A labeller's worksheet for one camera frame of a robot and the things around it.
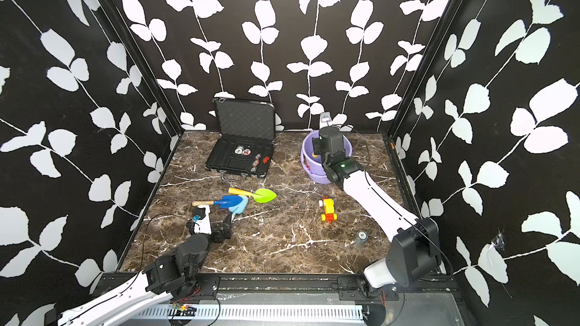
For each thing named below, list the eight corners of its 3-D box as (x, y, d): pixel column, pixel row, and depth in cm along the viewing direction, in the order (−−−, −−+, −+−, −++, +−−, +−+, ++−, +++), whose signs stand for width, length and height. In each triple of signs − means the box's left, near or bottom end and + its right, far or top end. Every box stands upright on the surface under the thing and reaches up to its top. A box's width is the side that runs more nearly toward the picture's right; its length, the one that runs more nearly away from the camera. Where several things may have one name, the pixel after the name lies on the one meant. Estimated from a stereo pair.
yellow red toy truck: (321, 222, 91) (323, 217, 86) (319, 198, 98) (321, 192, 93) (335, 223, 91) (338, 217, 87) (333, 198, 98) (335, 192, 94)
